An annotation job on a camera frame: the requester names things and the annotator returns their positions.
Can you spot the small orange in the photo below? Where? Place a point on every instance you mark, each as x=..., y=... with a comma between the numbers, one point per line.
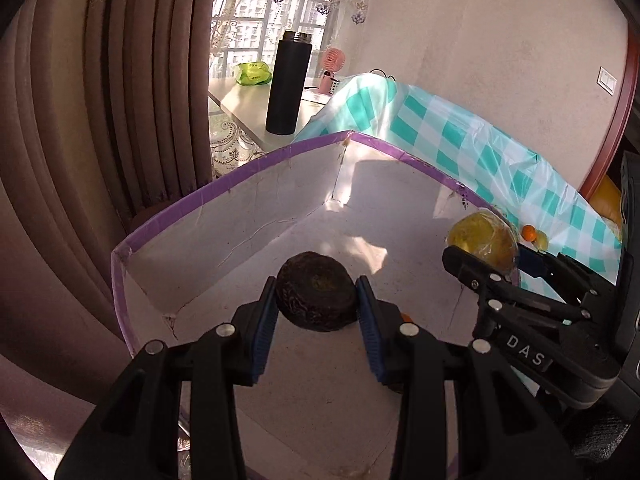
x=528, y=232

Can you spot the brown pleated curtain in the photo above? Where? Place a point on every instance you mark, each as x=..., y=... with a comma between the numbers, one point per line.
x=125, y=85

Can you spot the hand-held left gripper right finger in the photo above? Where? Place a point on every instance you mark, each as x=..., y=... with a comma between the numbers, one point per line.
x=371, y=335

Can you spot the dark wrinkled fruit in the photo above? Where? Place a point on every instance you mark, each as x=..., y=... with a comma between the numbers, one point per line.
x=315, y=290

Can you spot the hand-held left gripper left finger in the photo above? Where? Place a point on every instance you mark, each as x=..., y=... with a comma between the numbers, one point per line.
x=260, y=332

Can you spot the yellow rounded object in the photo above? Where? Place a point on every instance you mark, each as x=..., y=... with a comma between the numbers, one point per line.
x=607, y=200

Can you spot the black thermos bottle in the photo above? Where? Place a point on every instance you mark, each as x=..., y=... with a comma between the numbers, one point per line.
x=287, y=85

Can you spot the pink desk fan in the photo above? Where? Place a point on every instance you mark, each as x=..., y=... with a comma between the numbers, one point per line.
x=331, y=67

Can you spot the white light switch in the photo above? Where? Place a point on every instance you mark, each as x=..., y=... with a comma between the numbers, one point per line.
x=606, y=80

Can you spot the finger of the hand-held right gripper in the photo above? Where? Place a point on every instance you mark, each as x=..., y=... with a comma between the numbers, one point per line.
x=532, y=261
x=475, y=272

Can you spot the white desk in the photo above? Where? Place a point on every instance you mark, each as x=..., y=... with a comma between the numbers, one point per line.
x=240, y=105

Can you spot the green plastic bag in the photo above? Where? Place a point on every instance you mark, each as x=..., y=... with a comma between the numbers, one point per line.
x=254, y=74

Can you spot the plastic-wrapped pale green fruit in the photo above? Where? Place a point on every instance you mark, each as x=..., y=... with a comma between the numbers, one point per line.
x=541, y=241

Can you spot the teal white checkered tablecloth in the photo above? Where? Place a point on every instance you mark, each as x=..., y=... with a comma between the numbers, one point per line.
x=450, y=130

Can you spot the purple-edged cardboard box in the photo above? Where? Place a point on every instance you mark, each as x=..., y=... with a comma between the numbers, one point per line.
x=210, y=220

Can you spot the brown wooden door frame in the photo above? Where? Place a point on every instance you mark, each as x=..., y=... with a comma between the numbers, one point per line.
x=607, y=150

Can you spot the net-wrapped yellow fruit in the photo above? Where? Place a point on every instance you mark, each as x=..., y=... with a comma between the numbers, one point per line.
x=480, y=237

